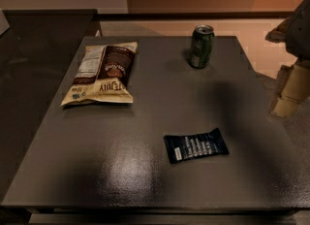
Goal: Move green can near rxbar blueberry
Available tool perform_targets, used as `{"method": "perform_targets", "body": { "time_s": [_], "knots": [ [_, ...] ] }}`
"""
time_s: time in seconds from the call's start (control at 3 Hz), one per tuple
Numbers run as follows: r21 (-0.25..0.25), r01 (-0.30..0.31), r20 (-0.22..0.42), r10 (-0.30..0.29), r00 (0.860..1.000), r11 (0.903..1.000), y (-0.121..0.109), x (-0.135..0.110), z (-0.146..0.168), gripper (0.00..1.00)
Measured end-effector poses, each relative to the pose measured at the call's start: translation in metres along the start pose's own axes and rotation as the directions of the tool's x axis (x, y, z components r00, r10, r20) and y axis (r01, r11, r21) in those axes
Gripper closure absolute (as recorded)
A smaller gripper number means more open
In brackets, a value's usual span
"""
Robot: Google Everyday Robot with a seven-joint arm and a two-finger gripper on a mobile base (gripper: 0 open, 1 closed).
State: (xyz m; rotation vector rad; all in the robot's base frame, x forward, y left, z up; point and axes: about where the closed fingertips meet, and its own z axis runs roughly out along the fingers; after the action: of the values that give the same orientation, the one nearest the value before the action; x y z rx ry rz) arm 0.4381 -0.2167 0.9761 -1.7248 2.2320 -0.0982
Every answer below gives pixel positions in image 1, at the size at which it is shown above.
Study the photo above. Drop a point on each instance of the dark side counter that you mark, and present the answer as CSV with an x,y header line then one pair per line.
x,y
35,53

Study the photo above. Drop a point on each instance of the green soda can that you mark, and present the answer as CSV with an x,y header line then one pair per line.
x,y
201,46

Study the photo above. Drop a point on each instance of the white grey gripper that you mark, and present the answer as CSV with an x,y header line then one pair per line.
x,y
300,33

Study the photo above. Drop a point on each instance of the brown tan chip bag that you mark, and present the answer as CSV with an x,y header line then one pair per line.
x,y
103,75

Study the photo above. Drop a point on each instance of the dark blue rxbar wrapper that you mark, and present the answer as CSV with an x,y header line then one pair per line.
x,y
189,147

